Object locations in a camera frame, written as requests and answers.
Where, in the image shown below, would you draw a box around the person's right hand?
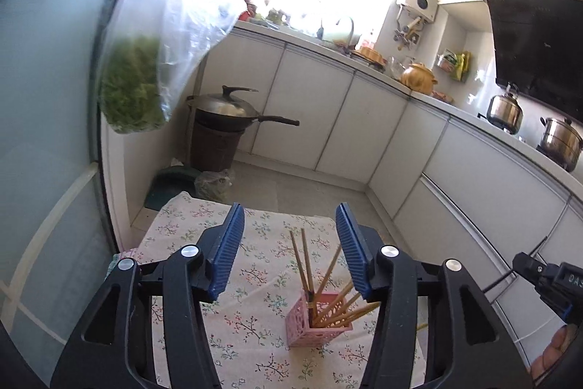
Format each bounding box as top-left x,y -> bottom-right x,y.
531,323 -> 579,376

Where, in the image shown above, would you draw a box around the metal wok lid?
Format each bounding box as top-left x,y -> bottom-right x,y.
189,86 -> 259,116

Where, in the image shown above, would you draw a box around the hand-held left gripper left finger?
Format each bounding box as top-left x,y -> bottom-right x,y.
50,203 -> 245,389

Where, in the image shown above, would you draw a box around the glass bowl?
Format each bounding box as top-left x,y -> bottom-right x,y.
386,56 -> 411,78

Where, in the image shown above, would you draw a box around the hanging snack packets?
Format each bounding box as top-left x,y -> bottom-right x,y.
437,49 -> 472,82

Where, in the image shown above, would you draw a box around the pink perforated utensil holder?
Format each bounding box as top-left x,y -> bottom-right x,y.
286,291 -> 353,348

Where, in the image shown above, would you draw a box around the wide steel pot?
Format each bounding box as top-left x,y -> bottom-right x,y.
537,116 -> 583,171

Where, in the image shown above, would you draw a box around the white kitchen base cabinets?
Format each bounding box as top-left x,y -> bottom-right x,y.
182,22 -> 583,353

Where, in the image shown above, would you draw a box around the black range hood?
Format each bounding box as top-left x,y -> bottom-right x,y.
484,0 -> 583,121

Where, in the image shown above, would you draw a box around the frosted glass door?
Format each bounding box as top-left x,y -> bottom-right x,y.
0,0 -> 119,376

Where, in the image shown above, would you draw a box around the green dustpan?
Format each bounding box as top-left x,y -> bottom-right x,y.
145,159 -> 203,211

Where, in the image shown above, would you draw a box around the kitchen faucet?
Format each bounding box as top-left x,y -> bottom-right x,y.
336,16 -> 355,49

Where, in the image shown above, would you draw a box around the brown bin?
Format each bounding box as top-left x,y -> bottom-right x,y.
190,122 -> 242,171

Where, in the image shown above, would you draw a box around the orange clay pot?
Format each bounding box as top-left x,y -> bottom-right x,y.
401,62 -> 439,94

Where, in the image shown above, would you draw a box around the thin black cable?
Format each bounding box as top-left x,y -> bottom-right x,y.
483,236 -> 547,294

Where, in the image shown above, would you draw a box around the floral tablecloth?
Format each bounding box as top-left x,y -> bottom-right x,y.
114,191 -> 429,389

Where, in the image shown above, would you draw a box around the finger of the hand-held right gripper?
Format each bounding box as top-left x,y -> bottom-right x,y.
511,252 -> 545,280

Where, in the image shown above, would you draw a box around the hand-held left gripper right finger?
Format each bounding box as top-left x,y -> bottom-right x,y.
336,203 -> 531,389

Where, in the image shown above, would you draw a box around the black wok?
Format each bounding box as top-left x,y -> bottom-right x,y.
186,95 -> 300,132

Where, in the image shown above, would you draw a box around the steel kettle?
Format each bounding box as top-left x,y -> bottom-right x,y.
486,83 -> 524,135

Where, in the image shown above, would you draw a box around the clear bag of greens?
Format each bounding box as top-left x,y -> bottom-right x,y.
98,0 -> 249,135

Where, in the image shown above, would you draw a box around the crumpled plastic bag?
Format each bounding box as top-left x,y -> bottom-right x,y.
194,169 -> 235,204

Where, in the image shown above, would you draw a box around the bunch of wooden chopsticks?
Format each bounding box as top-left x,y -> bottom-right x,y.
290,227 -> 381,328

